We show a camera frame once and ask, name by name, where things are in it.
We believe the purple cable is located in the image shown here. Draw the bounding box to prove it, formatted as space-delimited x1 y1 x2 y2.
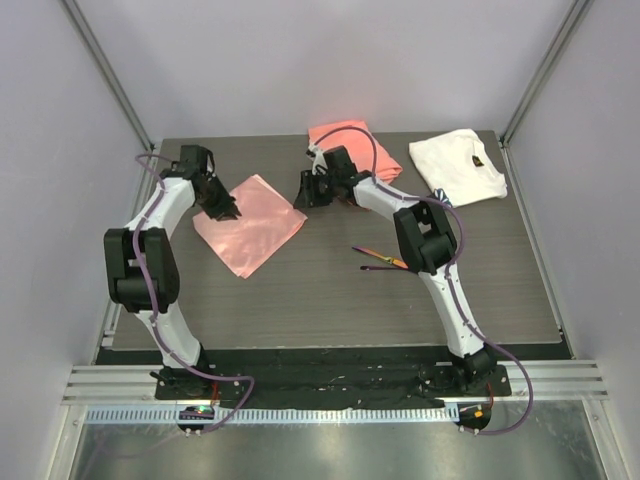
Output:
135 152 256 436
309 126 535 434

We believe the right aluminium frame post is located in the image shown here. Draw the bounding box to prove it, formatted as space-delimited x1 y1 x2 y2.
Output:
499 0 594 148

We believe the pink satin napkin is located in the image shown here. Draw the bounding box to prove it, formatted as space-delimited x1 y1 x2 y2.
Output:
193 174 307 279

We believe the folded white shirt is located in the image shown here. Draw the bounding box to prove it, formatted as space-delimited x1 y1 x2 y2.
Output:
409 129 508 208

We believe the left aluminium frame post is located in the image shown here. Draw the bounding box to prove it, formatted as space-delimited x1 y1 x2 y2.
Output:
59 0 154 151

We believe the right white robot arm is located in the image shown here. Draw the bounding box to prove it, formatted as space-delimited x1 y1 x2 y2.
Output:
294 145 497 395

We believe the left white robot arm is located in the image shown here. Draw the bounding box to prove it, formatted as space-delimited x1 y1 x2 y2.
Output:
103 145 241 399

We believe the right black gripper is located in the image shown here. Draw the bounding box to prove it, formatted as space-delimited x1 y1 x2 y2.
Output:
293 171 338 211

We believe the white slotted cable duct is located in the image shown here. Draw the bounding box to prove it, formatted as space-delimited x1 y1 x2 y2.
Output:
85 404 459 426

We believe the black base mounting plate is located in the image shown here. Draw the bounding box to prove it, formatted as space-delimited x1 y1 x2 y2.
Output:
97 346 512 410

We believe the aluminium frame post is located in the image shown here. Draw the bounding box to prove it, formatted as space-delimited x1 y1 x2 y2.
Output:
499 0 594 148
59 0 154 151

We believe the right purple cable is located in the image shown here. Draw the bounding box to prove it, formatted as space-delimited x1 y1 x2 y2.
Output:
309 126 535 434

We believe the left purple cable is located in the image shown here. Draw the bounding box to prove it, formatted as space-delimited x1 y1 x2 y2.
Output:
135 152 256 436

